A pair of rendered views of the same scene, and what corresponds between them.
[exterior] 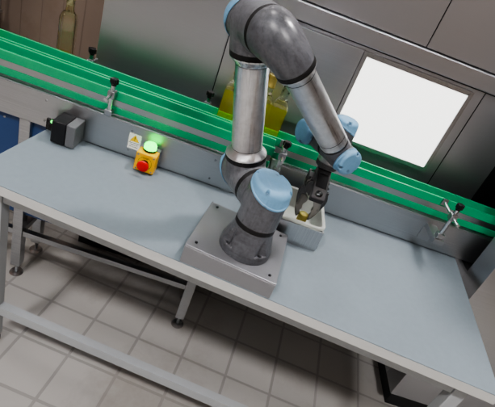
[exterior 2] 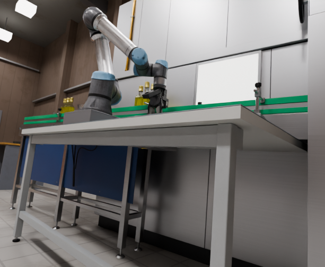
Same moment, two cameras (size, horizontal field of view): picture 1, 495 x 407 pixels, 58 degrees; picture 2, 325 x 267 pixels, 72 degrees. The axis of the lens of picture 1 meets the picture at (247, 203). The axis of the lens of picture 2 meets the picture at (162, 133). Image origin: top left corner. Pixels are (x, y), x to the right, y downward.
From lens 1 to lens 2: 146 cm
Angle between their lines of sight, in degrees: 55
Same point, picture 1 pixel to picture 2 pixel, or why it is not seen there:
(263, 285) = (87, 113)
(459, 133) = (270, 76)
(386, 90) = (213, 73)
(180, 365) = not seen: outside the picture
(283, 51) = (87, 11)
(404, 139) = (235, 92)
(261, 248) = (95, 103)
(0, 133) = (61, 147)
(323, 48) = (178, 71)
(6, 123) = not seen: hidden behind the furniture
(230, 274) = (76, 117)
